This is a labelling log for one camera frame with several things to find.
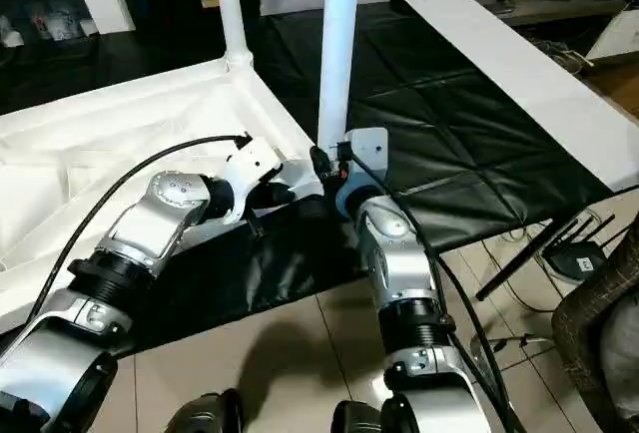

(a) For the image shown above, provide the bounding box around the black work mat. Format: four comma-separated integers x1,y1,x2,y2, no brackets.
0,1,618,354

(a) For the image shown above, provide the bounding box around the black stand bar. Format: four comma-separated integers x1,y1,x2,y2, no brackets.
476,217,555,302

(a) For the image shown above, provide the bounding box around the white flat panel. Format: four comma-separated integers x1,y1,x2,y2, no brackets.
403,0,639,193

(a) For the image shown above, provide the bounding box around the grey power adapter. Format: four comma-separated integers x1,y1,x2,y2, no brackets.
541,213,618,282

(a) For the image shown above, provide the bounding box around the brown woven basket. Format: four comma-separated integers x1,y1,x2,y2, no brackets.
551,232,639,394

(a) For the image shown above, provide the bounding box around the white flat box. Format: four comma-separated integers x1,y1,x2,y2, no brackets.
586,3,639,61

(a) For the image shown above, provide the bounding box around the white plastic bag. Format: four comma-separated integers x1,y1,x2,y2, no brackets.
601,297,639,404

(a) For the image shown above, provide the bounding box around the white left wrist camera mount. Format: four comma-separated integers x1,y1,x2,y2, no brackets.
222,136,286,227

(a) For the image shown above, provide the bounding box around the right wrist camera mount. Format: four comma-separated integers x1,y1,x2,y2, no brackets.
334,126,390,219

